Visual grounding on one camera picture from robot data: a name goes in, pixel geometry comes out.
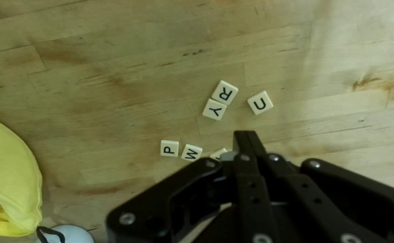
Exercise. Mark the yellow fabric tile bag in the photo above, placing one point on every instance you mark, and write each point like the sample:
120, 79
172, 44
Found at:
8, 179

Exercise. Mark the cream letter tile Y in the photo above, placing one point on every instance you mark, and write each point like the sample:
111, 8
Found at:
215, 109

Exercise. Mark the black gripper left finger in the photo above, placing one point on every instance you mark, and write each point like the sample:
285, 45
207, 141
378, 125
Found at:
246, 179

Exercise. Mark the cream letter tile U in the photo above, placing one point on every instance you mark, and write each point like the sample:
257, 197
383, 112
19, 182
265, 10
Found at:
259, 102

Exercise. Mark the small white mug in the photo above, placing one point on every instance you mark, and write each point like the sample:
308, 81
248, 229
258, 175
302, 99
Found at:
76, 234

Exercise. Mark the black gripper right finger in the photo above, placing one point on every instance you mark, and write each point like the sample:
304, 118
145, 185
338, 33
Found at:
340, 202

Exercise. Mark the cream letter tile R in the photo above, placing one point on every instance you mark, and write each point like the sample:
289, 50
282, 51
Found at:
224, 91

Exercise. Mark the cream letter tile W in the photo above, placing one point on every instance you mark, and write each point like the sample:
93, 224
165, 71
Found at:
192, 152

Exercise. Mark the cream letter tile P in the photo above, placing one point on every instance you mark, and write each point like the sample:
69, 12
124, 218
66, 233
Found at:
169, 147

